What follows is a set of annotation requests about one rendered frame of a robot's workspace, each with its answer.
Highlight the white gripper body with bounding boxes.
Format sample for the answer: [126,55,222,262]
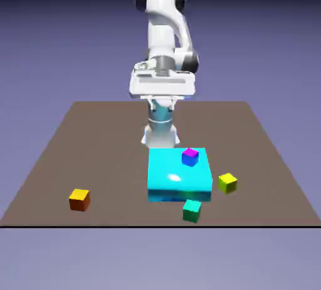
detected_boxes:
[129,68,197,101]

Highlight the small purple cube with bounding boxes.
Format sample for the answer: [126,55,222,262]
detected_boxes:
[181,147,200,168]

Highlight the small yellow cube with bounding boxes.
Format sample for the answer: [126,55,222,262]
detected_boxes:
[218,172,238,195]

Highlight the small green cube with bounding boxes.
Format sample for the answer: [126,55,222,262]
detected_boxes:
[182,199,203,224]

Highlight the small orange cube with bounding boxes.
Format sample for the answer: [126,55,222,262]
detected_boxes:
[68,188,92,212]

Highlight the large cyan box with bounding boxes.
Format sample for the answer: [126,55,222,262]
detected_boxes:
[147,147,214,203]

